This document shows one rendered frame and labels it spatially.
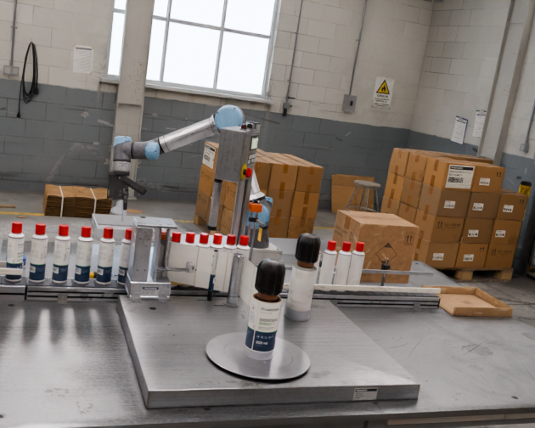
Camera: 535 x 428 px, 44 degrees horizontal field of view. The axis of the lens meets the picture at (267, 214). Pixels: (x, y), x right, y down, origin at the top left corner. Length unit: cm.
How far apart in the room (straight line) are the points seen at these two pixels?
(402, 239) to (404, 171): 359
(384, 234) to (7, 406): 179
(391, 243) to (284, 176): 320
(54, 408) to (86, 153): 626
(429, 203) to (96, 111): 385
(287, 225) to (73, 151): 283
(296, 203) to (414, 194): 113
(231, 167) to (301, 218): 389
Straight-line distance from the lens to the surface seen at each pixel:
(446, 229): 632
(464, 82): 868
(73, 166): 787
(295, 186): 618
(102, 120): 783
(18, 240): 235
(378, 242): 296
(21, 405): 176
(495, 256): 685
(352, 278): 270
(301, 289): 227
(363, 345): 221
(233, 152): 241
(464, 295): 318
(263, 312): 188
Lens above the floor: 170
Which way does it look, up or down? 12 degrees down
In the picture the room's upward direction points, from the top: 9 degrees clockwise
